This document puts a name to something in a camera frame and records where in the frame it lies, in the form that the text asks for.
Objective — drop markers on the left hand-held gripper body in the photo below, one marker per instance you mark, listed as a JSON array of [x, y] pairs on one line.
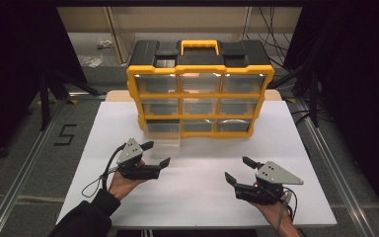
[[138, 169]]

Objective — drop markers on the white foam board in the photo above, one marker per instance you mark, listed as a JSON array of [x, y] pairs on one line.
[[197, 197]]

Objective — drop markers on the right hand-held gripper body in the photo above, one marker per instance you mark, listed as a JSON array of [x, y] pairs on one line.
[[263, 191]]

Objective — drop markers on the aluminium floor rail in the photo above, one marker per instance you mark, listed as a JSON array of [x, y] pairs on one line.
[[19, 177], [335, 171]]

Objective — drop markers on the large clear plastic bag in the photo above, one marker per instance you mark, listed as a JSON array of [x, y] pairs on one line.
[[92, 61]]

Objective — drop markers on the beige cabinet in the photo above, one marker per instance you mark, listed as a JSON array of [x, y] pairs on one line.
[[177, 19]]

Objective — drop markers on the black curtain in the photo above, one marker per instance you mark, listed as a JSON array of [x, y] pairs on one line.
[[358, 82], [13, 65]]

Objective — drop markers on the person's right hand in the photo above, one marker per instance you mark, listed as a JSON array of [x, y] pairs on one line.
[[271, 212]]

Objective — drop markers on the clear plastic organizer drawer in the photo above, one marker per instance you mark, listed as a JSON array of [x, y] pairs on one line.
[[163, 130]]

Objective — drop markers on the black metal stand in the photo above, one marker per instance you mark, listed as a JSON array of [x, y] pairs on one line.
[[314, 98], [45, 98]]

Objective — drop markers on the small clear plastic bag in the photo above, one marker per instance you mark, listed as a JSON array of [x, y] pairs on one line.
[[104, 43]]

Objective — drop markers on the yellow black organizer case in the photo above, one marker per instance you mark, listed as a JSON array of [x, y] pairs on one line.
[[199, 69]]

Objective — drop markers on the person's left hand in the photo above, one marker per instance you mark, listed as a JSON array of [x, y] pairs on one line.
[[121, 187]]

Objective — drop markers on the set of clear drawers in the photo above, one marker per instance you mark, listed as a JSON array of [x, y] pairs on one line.
[[199, 83]]

